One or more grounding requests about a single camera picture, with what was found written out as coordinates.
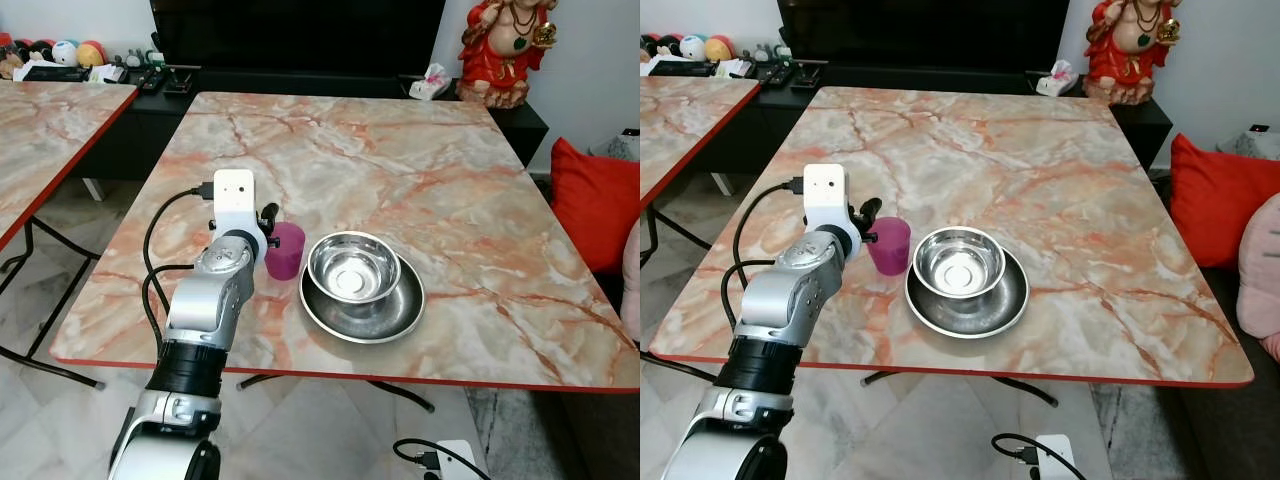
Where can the purple plastic cup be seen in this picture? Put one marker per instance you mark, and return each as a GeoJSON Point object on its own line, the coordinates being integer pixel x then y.
{"type": "Point", "coordinates": [287, 252]}
{"type": "Point", "coordinates": [890, 248]}

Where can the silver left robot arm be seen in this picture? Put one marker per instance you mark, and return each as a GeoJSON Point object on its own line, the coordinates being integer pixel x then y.
{"type": "Point", "coordinates": [790, 300]}
{"type": "Point", "coordinates": [205, 310]}

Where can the steel bowl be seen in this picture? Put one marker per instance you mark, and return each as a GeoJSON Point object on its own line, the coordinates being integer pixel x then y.
{"type": "Point", "coordinates": [352, 265]}
{"type": "Point", "coordinates": [958, 262]}

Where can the steel plate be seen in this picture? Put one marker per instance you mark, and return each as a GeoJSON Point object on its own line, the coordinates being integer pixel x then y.
{"type": "Point", "coordinates": [365, 318]}
{"type": "Point", "coordinates": [975, 312]}

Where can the black remote control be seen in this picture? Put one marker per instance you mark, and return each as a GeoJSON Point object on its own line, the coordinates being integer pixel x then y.
{"type": "Point", "coordinates": [150, 80]}
{"type": "Point", "coordinates": [775, 74]}

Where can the black television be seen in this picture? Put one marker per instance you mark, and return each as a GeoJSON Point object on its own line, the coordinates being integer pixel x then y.
{"type": "Point", "coordinates": [300, 35]}
{"type": "Point", "coordinates": [920, 30]}

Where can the white green paper pack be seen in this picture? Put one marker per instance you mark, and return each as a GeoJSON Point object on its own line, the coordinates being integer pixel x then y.
{"type": "Point", "coordinates": [105, 73]}
{"type": "Point", "coordinates": [733, 68]}

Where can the white tissue pack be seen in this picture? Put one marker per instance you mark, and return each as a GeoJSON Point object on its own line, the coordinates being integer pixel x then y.
{"type": "Point", "coordinates": [1058, 78]}
{"type": "Point", "coordinates": [432, 82]}

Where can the orange yellow round figurine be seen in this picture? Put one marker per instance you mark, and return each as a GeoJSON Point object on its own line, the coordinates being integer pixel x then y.
{"type": "Point", "coordinates": [718, 47]}
{"type": "Point", "coordinates": [90, 52]}

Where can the pink pillow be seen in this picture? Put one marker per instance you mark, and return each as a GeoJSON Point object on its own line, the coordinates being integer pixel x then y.
{"type": "Point", "coordinates": [1262, 270]}
{"type": "Point", "coordinates": [632, 260]}

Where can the black tray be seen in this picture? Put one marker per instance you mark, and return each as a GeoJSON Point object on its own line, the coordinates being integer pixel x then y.
{"type": "Point", "coordinates": [680, 68]}
{"type": "Point", "coordinates": [55, 72]}

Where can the white round figurine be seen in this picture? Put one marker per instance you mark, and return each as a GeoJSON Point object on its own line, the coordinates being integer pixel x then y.
{"type": "Point", "coordinates": [65, 52]}
{"type": "Point", "coordinates": [692, 47]}

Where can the grey cushion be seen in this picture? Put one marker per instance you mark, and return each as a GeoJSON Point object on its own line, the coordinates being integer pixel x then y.
{"type": "Point", "coordinates": [620, 148]}
{"type": "Point", "coordinates": [1250, 143]}

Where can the black round figurine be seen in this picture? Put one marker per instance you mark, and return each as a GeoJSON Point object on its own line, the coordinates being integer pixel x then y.
{"type": "Point", "coordinates": [40, 50]}
{"type": "Point", "coordinates": [668, 45]}

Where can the red cushion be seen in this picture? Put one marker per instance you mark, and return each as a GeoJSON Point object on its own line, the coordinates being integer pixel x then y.
{"type": "Point", "coordinates": [595, 200]}
{"type": "Point", "coordinates": [1220, 200]}

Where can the red laughing buddha statue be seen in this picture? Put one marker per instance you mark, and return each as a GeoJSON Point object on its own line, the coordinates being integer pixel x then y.
{"type": "Point", "coordinates": [505, 45]}
{"type": "Point", "coordinates": [1130, 45]}

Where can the dark sofa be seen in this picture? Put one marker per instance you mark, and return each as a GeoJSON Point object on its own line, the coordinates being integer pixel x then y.
{"type": "Point", "coordinates": [1220, 430]}

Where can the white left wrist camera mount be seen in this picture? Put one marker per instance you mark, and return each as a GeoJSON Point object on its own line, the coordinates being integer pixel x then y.
{"type": "Point", "coordinates": [235, 200]}
{"type": "Point", "coordinates": [828, 200]}

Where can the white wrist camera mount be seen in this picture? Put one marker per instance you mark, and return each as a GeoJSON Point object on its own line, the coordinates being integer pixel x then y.
{"type": "Point", "coordinates": [828, 200]}
{"type": "Point", "coordinates": [235, 200]}
{"type": "Point", "coordinates": [1055, 455]}
{"type": "Point", "coordinates": [455, 458]}

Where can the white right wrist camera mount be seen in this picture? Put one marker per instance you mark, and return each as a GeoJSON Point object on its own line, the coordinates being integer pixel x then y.
{"type": "Point", "coordinates": [1055, 455]}
{"type": "Point", "coordinates": [455, 458]}

